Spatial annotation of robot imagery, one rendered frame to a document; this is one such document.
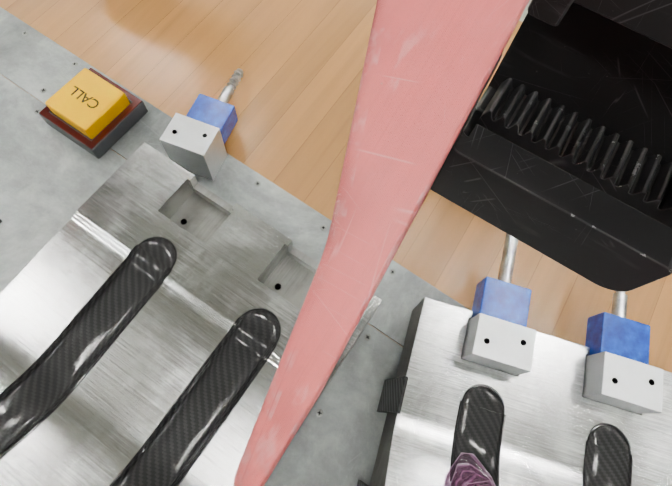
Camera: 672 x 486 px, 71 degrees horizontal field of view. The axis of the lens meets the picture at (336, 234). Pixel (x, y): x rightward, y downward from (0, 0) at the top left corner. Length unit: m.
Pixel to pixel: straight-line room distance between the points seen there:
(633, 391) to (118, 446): 0.41
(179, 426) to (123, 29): 0.49
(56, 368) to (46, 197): 0.22
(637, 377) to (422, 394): 0.18
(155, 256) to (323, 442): 0.22
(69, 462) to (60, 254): 0.16
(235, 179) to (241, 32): 0.21
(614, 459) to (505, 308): 0.15
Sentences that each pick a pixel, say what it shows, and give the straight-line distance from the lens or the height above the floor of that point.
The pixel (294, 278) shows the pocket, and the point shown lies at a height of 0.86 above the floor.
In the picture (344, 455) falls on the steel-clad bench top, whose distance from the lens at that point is 0.48.
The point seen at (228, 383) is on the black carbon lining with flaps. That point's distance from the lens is 0.40.
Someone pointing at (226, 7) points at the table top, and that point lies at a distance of 0.71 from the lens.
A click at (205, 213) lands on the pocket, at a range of 0.46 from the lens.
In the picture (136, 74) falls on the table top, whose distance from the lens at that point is 0.65.
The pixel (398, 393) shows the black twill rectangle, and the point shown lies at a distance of 0.43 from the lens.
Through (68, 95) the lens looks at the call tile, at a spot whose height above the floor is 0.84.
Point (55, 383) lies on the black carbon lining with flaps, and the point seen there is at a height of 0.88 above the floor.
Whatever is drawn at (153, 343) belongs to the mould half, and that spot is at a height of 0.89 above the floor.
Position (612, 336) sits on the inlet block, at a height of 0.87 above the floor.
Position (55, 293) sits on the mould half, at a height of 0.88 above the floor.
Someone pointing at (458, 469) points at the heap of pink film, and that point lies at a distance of 0.42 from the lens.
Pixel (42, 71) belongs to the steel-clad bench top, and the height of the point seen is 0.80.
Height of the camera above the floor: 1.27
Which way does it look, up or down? 68 degrees down
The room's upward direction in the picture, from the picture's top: 9 degrees clockwise
